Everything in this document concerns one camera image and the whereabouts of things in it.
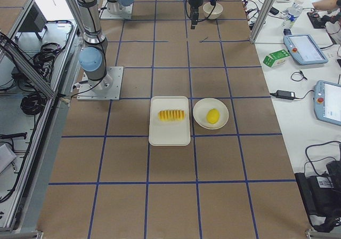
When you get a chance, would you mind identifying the striped bread roll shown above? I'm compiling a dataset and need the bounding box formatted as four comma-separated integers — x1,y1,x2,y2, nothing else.
158,109,185,122

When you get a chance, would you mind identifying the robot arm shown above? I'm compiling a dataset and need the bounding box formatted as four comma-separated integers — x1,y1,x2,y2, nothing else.
76,0,204,91

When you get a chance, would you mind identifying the cream plate under lemon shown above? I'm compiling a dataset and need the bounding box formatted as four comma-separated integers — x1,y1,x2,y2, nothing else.
193,98,229,130

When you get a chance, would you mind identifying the cream ceramic bowl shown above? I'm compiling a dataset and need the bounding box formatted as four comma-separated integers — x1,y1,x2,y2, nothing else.
202,3,224,20

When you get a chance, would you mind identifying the green white carton box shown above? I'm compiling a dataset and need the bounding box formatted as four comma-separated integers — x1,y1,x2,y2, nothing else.
263,49,290,68

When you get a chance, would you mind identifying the plastic water bottle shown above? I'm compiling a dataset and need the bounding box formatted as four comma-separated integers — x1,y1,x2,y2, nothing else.
282,1,303,29

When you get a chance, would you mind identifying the yellow lemon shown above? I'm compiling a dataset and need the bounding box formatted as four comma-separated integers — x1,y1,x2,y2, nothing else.
206,108,220,124

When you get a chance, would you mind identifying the blue teach pendant far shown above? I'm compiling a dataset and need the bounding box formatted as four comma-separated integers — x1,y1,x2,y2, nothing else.
283,34,328,65

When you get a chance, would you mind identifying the blue teach pendant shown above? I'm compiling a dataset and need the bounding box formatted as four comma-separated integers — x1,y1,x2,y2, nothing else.
313,80,340,125
283,34,328,65

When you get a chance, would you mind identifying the black power adapter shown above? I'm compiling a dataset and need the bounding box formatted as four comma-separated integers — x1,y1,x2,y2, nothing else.
276,90,296,100

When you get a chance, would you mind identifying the white rectangular tray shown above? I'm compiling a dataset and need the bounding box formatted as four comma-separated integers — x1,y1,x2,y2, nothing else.
149,96,191,146

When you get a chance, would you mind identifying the blue teach pendant near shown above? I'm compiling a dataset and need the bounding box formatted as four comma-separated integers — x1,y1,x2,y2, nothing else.
313,80,340,125

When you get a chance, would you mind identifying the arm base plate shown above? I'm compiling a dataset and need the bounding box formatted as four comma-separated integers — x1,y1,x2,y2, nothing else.
76,66,124,101
100,0,133,20

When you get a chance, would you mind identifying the aluminium frame post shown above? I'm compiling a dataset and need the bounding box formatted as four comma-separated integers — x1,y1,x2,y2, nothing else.
250,0,275,43

